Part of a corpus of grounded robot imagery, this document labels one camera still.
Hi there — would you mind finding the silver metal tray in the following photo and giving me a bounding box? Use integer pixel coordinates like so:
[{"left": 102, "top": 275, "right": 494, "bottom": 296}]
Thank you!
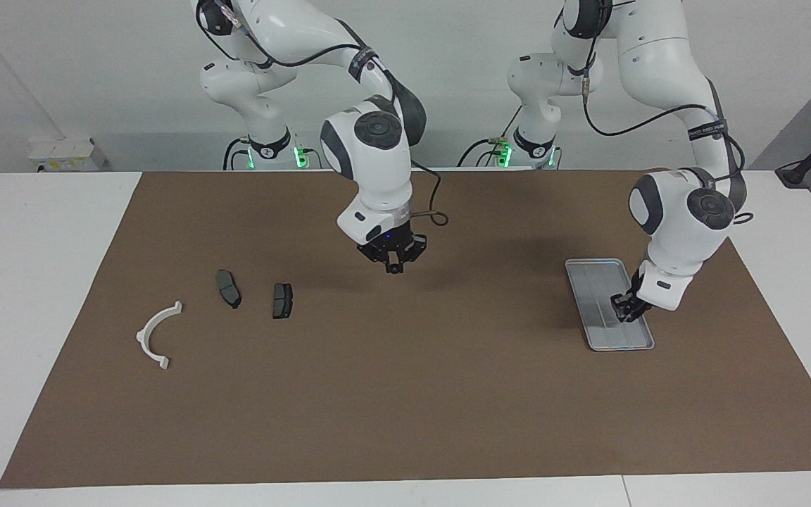
[{"left": 564, "top": 258, "right": 655, "bottom": 352}]

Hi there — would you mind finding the short dark brake pad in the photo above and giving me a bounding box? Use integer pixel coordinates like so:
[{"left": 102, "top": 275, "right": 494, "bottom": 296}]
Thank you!
[{"left": 272, "top": 282, "right": 294, "bottom": 320}]

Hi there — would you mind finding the brown table mat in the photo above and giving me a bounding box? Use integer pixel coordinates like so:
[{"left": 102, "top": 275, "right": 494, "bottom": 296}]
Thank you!
[{"left": 0, "top": 169, "right": 811, "bottom": 490}]

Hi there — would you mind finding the long dark brake pad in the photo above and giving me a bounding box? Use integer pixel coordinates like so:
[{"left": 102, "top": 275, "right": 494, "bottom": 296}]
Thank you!
[{"left": 216, "top": 270, "right": 242, "bottom": 310}]

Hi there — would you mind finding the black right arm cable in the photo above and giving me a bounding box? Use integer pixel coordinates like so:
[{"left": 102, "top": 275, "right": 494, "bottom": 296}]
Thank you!
[{"left": 194, "top": 0, "right": 450, "bottom": 227}]

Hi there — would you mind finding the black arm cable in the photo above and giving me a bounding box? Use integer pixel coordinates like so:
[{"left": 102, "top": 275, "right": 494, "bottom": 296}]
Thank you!
[
  {"left": 194, "top": 0, "right": 450, "bottom": 227},
  {"left": 578, "top": 0, "right": 755, "bottom": 226}
]

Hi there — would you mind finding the black left base cable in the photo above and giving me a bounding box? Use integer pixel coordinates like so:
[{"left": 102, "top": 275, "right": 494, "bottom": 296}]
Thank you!
[{"left": 457, "top": 106, "right": 524, "bottom": 168}]

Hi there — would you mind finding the black base cable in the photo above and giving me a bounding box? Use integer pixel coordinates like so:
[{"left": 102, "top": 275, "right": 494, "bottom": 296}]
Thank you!
[
  {"left": 222, "top": 137, "right": 255, "bottom": 171},
  {"left": 457, "top": 106, "right": 524, "bottom": 168}
]

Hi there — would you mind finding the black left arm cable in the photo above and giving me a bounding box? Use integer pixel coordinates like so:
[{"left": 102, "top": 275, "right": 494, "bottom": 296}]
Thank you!
[{"left": 578, "top": 0, "right": 755, "bottom": 226}]

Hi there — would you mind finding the black right base cable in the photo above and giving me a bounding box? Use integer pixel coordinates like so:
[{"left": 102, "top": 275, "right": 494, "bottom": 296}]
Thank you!
[{"left": 222, "top": 137, "right": 255, "bottom": 171}]

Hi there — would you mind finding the white semicircular plastic bracket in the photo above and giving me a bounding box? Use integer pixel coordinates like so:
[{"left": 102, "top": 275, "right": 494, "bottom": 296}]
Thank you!
[{"left": 136, "top": 301, "right": 184, "bottom": 370}]

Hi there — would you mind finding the white wall socket box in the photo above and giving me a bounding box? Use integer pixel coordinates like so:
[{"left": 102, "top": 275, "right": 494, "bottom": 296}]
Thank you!
[{"left": 29, "top": 137, "right": 107, "bottom": 173}]

